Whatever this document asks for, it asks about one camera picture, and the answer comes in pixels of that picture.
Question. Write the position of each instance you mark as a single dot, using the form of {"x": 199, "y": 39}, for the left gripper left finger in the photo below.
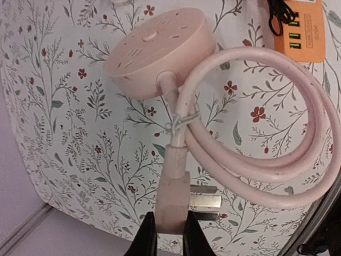
{"x": 145, "y": 240}

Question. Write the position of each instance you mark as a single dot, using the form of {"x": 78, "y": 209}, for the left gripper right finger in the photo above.
{"x": 194, "y": 239}

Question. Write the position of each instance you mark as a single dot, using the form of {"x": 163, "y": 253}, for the pink round power strip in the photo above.
{"x": 175, "y": 41}

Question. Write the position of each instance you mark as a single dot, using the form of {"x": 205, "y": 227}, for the orange power strip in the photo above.
{"x": 304, "y": 39}

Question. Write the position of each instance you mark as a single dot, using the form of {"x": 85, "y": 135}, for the black adapter with cable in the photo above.
{"x": 280, "y": 10}

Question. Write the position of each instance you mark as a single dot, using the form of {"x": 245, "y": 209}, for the front aluminium rail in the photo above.
{"x": 25, "y": 229}

